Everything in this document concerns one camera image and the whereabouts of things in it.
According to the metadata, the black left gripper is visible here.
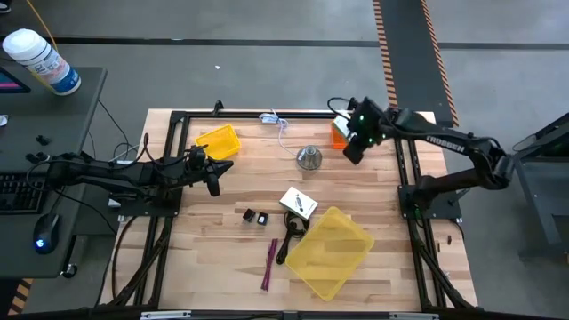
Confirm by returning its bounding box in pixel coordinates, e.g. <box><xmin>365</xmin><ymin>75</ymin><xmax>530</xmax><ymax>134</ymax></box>
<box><xmin>188</xmin><ymin>144</ymin><xmax>236</xmax><ymax>180</ymax></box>

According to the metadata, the dark cable under frame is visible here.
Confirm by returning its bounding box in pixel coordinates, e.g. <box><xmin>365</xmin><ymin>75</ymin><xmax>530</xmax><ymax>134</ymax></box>
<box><xmin>109</xmin><ymin>215</ymin><xmax>140</xmax><ymax>300</ymax></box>

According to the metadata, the white wipes canister blue label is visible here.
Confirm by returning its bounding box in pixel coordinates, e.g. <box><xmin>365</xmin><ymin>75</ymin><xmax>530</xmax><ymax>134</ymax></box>
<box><xmin>2</xmin><ymin>28</ymin><xmax>83</xmax><ymax>97</ymax></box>

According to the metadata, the orange plastic bin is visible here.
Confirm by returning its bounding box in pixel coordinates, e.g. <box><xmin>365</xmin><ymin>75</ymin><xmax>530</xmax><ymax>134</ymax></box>
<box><xmin>330</xmin><ymin>122</ymin><xmax>352</xmax><ymax>150</ymax></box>

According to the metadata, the grey equipment stand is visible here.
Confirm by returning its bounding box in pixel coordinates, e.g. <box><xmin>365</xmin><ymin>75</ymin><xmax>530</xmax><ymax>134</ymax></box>
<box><xmin>510</xmin><ymin>110</ymin><xmax>569</xmax><ymax>263</ymax></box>

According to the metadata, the white cable bundle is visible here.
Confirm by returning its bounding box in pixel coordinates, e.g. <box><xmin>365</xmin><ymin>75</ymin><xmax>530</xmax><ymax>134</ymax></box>
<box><xmin>259</xmin><ymin>108</ymin><xmax>298</xmax><ymax>157</ymax></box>

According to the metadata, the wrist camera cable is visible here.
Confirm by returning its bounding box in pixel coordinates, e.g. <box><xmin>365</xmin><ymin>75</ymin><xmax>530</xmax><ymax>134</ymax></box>
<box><xmin>140</xmin><ymin>132</ymin><xmax>199</xmax><ymax>169</ymax></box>
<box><xmin>327</xmin><ymin>96</ymin><xmax>357</xmax><ymax>120</ymax></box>

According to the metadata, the small yellow slotted basket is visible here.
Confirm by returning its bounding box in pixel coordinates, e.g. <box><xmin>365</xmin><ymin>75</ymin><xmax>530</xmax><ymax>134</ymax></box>
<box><xmin>194</xmin><ymin>124</ymin><xmax>243</xmax><ymax>161</ymax></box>

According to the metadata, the black striped-edge floor mat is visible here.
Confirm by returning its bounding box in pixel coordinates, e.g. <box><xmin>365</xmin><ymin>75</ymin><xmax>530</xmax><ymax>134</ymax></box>
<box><xmin>372</xmin><ymin>0</ymin><xmax>460</xmax><ymax>129</ymax></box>

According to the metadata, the silver frame bracket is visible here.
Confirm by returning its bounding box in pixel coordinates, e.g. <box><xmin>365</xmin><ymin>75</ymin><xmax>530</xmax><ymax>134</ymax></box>
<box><xmin>389</xmin><ymin>312</ymin><xmax>440</xmax><ymax>320</ymax></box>
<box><xmin>140</xmin><ymin>310</ymin><xmax>192</xmax><ymax>320</ymax></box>

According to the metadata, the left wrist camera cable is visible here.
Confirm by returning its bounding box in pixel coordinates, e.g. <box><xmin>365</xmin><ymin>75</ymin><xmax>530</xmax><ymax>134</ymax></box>
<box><xmin>140</xmin><ymin>132</ymin><xmax>199</xmax><ymax>169</ymax></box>

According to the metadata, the black aluminium frame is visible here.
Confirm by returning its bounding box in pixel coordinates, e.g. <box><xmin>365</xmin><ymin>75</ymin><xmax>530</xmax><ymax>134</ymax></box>
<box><xmin>100</xmin><ymin>100</ymin><xmax>479</xmax><ymax>320</ymax></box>

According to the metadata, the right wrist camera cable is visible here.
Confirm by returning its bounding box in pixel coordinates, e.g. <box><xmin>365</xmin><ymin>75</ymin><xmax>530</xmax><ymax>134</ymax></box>
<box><xmin>327</xmin><ymin>96</ymin><xmax>357</xmax><ymax>120</ymax></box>

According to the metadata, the black keyboard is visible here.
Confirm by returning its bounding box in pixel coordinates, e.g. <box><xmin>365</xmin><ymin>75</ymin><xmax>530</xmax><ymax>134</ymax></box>
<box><xmin>0</xmin><ymin>172</ymin><xmax>45</xmax><ymax>215</ymax></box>

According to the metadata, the yellow cord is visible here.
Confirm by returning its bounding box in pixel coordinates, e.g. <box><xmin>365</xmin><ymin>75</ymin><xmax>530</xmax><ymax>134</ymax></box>
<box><xmin>24</xmin><ymin>0</ymin><xmax>60</xmax><ymax>52</ymax></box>

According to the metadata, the white box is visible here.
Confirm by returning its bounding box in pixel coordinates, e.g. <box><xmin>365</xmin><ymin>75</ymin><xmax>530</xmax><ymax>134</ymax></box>
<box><xmin>278</xmin><ymin>186</ymin><xmax>319</xmax><ymax>220</ymax></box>

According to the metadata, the silver metal funnel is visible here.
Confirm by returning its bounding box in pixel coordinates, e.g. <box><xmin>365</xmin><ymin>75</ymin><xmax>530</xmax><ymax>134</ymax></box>
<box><xmin>296</xmin><ymin>144</ymin><xmax>324</xmax><ymax>172</ymax></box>

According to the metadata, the desk monitor screen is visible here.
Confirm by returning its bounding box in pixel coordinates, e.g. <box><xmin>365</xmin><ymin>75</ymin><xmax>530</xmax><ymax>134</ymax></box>
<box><xmin>0</xmin><ymin>66</ymin><xmax>31</xmax><ymax>94</ymax></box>

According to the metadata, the black computer mouse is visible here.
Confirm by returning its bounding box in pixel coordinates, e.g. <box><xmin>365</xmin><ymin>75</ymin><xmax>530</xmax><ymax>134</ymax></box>
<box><xmin>32</xmin><ymin>212</ymin><xmax>62</xmax><ymax>256</ymax></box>

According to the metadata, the black floor cable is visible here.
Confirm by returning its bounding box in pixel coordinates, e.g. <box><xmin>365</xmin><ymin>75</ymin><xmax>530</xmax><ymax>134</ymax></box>
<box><xmin>512</xmin><ymin>132</ymin><xmax>541</xmax><ymax>155</ymax></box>

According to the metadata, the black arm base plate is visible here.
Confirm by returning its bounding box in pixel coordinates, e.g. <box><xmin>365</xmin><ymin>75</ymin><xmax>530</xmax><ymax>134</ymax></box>
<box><xmin>108</xmin><ymin>186</ymin><xmax>183</xmax><ymax>218</ymax></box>
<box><xmin>397</xmin><ymin>184</ymin><xmax>471</xmax><ymax>220</ymax></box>

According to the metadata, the large translucent yellow bin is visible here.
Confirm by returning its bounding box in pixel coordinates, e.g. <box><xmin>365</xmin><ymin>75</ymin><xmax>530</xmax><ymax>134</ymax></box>
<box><xmin>284</xmin><ymin>205</ymin><xmax>376</xmax><ymax>302</ymax></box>

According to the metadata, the black side desk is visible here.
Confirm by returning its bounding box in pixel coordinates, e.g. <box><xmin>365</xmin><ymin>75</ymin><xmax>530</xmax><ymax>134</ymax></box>
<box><xmin>0</xmin><ymin>66</ymin><xmax>108</xmax><ymax>280</ymax></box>

